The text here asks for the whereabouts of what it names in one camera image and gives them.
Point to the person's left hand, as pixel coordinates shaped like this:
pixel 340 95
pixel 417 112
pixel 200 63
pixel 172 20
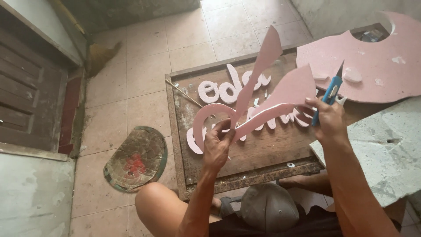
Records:
pixel 215 148

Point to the person's right hand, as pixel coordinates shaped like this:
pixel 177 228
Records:
pixel 330 123

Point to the blue utility knife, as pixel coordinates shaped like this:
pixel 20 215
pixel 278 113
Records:
pixel 332 90

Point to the pink foam curved cutout piece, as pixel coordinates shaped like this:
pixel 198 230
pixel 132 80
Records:
pixel 289 89

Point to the white foam scrap chunk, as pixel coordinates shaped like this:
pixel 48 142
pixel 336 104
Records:
pixel 352 75

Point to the grey rough slab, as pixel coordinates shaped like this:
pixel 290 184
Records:
pixel 378 151

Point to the pink foam round letter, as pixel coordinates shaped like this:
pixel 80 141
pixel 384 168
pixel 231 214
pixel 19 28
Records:
pixel 208 92

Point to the small white foam scrap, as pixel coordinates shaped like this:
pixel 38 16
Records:
pixel 290 164

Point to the grey sandal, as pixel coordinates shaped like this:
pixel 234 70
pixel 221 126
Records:
pixel 228 205

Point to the pink foam long cursive word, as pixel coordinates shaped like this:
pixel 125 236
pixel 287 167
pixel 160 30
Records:
pixel 269 123

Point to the thin wooden stick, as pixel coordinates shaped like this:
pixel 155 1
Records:
pixel 184 93

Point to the pink foam short cursive word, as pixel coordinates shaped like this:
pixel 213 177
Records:
pixel 230 85

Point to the person's right leg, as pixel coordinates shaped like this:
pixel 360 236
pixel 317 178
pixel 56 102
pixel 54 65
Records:
pixel 306 184

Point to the large pink foam sheet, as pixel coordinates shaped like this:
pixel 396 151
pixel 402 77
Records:
pixel 371 62

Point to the grey cap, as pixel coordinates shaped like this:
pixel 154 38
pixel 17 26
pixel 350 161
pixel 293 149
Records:
pixel 268 207

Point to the worn round doormat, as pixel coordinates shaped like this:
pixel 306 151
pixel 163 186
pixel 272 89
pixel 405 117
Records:
pixel 136 159

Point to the black shorts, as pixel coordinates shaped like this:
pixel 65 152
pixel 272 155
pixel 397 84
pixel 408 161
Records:
pixel 296 227

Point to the straw broom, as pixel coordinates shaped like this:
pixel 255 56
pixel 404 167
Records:
pixel 100 57

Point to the brown wooden door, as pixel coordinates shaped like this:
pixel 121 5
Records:
pixel 28 95

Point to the wooden work board with frame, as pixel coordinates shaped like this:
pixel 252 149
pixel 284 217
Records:
pixel 263 148

